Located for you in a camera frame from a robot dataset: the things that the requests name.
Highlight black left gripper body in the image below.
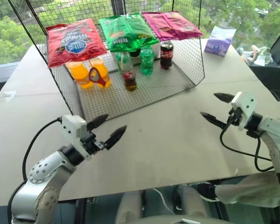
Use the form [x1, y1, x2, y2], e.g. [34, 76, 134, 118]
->
[81, 129, 110, 156]

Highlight glass cola bottle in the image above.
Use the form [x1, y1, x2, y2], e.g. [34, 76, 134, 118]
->
[120, 51, 138, 92]

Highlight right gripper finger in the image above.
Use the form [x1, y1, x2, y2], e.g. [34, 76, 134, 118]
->
[213, 92, 235, 103]
[199, 112, 227, 129]

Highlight green plastic soda bottle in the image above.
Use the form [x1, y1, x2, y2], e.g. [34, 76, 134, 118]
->
[115, 51, 126, 75]
[140, 45, 155, 77]

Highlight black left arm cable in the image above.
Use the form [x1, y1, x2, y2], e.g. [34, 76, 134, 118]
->
[7, 117, 63, 210]

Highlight white cable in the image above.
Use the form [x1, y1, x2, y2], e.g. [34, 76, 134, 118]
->
[151, 188, 176, 215]

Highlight green chip bag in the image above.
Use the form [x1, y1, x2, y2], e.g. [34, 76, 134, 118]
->
[98, 16, 131, 53]
[118, 13, 160, 52]

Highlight purple tissue pack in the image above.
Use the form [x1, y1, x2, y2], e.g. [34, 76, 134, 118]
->
[204, 25, 238, 58]

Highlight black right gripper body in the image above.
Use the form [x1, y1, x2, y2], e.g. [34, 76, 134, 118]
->
[224, 105, 244, 128]

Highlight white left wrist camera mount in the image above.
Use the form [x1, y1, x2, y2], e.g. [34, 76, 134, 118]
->
[62, 114, 93, 161]

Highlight black wire mesh rack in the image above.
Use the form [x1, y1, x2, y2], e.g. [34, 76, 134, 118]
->
[8, 0, 206, 122]

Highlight magenta chip bag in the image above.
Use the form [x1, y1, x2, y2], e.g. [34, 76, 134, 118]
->
[163, 11, 204, 40]
[142, 12, 179, 41]

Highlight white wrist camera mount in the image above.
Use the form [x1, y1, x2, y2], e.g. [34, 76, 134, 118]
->
[62, 114, 93, 161]
[231, 91, 258, 131]

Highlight grey cloth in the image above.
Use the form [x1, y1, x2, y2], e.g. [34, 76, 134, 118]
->
[214, 173, 280, 209]

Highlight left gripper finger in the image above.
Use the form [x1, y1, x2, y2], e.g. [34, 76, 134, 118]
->
[104, 125, 127, 151]
[86, 113, 110, 132]

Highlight grey rounded shape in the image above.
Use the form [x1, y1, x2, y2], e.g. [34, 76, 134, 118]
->
[115, 191, 143, 224]
[181, 185, 210, 219]

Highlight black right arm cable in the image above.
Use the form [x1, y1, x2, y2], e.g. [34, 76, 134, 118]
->
[219, 116, 275, 173]

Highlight orange soda plastic bottle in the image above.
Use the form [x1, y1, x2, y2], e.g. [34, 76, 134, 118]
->
[66, 61, 95, 91]
[88, 56, 112, 89]

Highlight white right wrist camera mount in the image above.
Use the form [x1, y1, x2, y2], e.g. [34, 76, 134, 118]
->
[231, 91, 258, 131]

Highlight red chip bag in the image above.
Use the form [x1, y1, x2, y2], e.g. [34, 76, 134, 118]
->
[46, 18, 108, 69]

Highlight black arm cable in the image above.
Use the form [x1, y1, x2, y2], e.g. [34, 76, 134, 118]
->
[219, 116, 275, 173]
[7, 117, 63, 210]

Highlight pale toy figurine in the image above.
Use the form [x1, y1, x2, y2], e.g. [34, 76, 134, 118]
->
[247, 44, 271, 66]

